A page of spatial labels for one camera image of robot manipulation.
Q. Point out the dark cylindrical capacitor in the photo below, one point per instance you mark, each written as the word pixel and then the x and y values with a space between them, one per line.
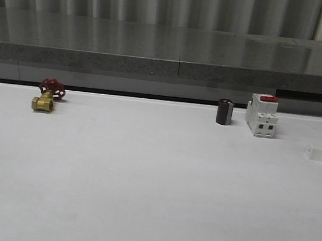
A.
pixel 224 112

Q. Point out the brass valve red handwheel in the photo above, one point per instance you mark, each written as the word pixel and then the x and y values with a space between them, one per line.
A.
pixel 51 90

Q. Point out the grey stone counter ledge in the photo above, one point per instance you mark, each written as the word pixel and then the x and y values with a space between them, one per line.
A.
pixel 159 61

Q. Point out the white circuit breaker red switch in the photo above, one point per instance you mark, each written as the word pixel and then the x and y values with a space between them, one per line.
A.
pixel 261 115

